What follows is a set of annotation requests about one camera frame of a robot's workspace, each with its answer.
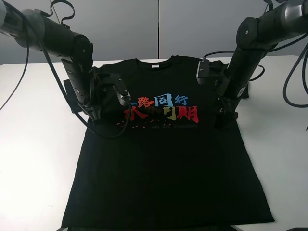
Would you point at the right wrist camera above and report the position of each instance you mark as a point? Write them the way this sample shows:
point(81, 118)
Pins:
point(210, 72)

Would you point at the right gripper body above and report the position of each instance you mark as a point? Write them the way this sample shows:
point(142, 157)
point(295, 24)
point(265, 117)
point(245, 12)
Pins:
point(225, 109)

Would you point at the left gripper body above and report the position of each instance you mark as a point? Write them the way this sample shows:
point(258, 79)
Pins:
point(81, 88)

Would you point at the black printed t-shirt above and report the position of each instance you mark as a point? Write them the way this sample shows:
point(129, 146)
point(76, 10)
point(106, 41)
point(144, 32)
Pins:
point(162, 164)

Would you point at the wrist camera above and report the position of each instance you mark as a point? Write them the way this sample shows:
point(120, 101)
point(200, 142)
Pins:
point(210, 72)
point(115, 81)

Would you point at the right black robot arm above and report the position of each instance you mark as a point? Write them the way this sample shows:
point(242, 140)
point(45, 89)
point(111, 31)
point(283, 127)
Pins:
point(255, 38)

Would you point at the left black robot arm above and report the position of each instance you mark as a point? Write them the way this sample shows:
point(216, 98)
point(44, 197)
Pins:
point(34, 30)

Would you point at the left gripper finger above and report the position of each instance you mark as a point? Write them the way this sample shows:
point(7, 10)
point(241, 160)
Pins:
point(95, 114)

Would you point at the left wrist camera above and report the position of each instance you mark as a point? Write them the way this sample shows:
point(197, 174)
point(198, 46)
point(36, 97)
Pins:
point(115, 81)

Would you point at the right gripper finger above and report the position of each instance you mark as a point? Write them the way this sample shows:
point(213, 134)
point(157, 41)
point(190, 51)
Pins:
point(221, 122)

